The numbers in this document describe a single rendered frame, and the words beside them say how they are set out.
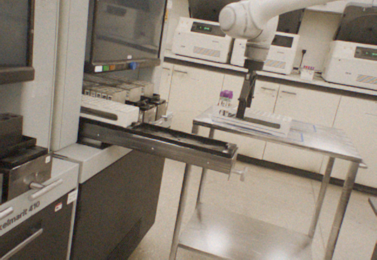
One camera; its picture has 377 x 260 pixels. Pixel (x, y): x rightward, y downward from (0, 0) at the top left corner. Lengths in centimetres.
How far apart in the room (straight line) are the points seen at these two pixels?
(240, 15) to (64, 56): 55
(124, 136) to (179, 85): 242
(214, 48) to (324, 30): 118
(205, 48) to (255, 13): 225
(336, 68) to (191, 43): 130
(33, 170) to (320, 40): 344
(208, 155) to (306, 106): 240
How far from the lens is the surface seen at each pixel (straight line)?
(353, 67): 339
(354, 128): 346
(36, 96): 97
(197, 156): 106
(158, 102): 157
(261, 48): 135
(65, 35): 104
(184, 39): 348
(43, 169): 91
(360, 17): 366
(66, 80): 106
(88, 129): 117
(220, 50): 339
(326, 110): 340
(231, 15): 118
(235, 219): 186
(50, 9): 97
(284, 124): 136
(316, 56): 398
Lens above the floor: 114
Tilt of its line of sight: 14 degrees down
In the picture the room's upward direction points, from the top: 10 degrees clockwise
